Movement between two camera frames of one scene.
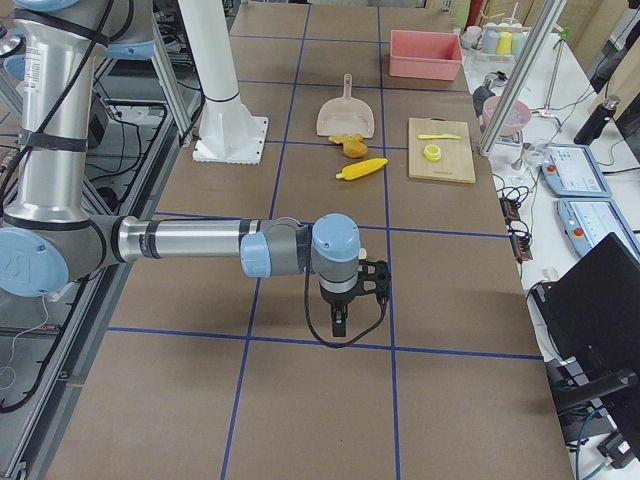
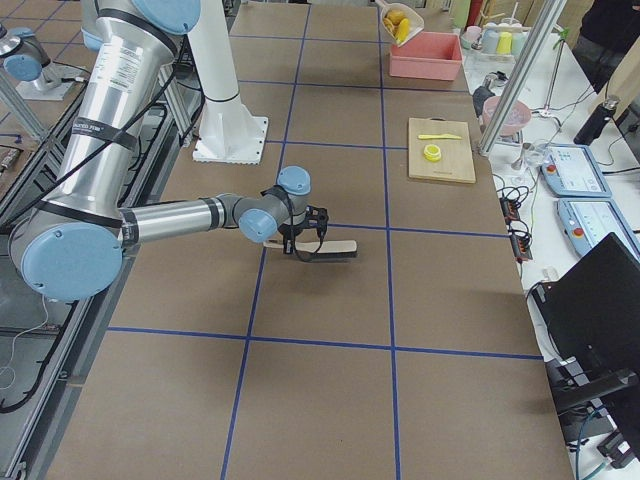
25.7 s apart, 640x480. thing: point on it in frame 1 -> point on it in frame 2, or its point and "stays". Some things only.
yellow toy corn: [362, 168] -> [403, 30]
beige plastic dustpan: [345, 115] -> [400, 21]
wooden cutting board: [456, 160] stays
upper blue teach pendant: [571, 170] stays
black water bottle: [600, 117] stays
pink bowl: [517, 117] stays
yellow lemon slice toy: [432, 152] stays
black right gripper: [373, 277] -> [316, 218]
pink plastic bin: [425, 55] stays
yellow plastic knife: [438, 136] stays
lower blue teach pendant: [588, 220] stays
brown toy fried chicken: [356, 148] -> [393, 18]
